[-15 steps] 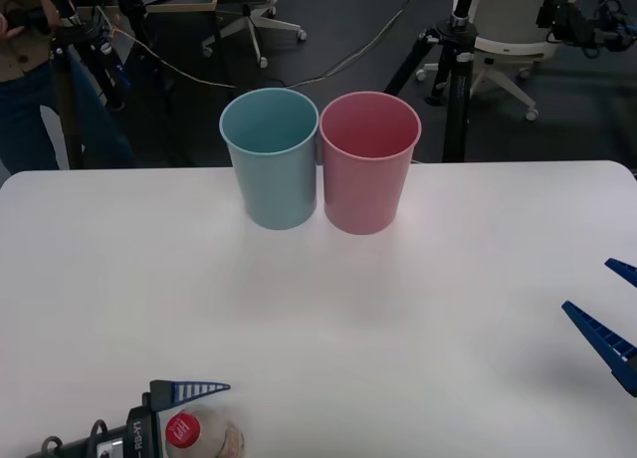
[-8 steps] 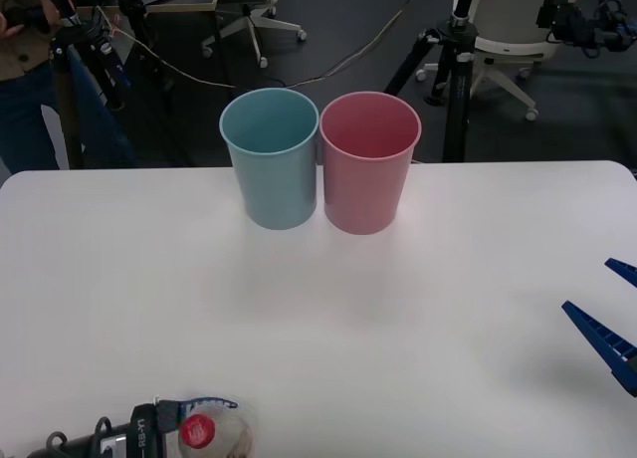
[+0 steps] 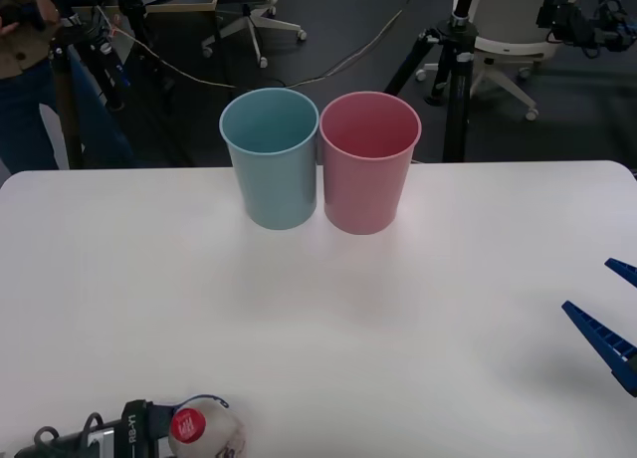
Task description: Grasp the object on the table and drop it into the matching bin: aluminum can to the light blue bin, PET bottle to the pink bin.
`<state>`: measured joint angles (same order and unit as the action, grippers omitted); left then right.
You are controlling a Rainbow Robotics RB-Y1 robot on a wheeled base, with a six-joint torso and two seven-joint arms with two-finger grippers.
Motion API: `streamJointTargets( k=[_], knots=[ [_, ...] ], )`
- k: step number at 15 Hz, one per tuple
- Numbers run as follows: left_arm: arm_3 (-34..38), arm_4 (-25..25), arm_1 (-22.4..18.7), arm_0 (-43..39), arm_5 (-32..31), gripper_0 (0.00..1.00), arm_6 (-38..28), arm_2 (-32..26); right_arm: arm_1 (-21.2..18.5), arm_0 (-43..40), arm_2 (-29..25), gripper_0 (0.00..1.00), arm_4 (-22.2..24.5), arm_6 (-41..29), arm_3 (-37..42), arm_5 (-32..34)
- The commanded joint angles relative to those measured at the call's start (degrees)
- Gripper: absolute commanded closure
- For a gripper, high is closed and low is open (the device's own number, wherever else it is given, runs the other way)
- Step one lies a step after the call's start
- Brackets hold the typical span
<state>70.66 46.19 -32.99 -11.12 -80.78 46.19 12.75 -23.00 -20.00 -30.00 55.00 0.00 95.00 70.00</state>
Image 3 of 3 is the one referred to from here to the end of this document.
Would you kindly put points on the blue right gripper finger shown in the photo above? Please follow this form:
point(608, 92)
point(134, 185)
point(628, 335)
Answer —
point(626, 271)
point(612, 348)

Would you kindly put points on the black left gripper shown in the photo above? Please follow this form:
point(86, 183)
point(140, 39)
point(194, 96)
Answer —
point(144, 433)

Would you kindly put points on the clear bottle with red cap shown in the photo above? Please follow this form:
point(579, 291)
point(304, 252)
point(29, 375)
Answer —
point(209, 435)

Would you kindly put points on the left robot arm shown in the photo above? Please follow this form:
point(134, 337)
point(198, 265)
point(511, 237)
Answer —
point(99, 443)

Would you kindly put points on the person's hand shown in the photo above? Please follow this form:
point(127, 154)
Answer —
point(7, 29)

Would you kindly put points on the pale blue plastic bin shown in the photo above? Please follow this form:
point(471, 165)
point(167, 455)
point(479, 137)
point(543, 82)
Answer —
point(278, 179)

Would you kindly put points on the white office chair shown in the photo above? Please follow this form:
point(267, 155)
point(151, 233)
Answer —
point(251, 27)
point(512, 47)

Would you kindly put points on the black tripod with grey clamps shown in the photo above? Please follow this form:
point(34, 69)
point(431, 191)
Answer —
point(455, 79)

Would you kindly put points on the pink plastic bin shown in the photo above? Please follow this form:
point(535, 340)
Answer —
point(363, 189)

